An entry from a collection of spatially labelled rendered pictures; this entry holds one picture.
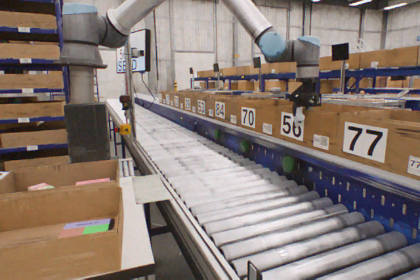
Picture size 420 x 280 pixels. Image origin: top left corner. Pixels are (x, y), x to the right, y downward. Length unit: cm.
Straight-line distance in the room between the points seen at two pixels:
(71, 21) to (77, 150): 58
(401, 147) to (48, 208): 106
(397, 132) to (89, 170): 113
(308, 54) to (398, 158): 51
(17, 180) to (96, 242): 69
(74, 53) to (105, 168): 54
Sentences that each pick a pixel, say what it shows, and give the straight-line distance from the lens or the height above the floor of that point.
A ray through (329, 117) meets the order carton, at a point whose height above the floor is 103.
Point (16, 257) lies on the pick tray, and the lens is 75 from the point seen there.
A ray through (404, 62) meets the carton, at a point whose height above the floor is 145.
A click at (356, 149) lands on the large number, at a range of 110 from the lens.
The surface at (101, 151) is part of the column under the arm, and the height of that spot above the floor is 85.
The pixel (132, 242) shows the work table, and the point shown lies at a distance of 85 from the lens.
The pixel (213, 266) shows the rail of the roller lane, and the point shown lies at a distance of 74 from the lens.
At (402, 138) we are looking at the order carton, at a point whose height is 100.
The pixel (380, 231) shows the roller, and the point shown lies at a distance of 101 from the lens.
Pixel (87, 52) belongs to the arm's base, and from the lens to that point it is 146.
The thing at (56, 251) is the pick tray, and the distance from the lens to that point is 74.
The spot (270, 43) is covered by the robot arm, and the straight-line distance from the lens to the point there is 109.
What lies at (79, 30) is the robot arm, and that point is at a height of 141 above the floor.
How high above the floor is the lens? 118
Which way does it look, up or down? 10 degrees down
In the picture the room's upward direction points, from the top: 1 degrees counter-clockwise
